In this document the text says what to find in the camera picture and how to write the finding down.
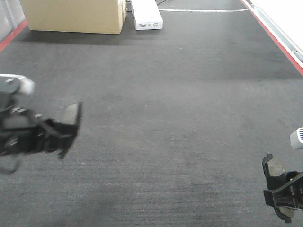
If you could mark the dark conveyor belt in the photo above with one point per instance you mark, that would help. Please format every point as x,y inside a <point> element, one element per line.
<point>175,122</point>

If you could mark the white conveyor side rail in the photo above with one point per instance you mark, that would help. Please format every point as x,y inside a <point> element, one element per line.
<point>283,22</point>

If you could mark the white long box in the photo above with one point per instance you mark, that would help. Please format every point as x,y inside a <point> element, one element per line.
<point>146,15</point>

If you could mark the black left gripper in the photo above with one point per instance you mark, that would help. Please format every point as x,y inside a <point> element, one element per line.
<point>21,132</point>

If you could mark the cardboard box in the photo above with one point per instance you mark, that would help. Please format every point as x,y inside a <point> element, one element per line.
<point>76,16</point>

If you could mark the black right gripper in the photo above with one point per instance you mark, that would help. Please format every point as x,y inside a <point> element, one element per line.
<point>292,196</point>

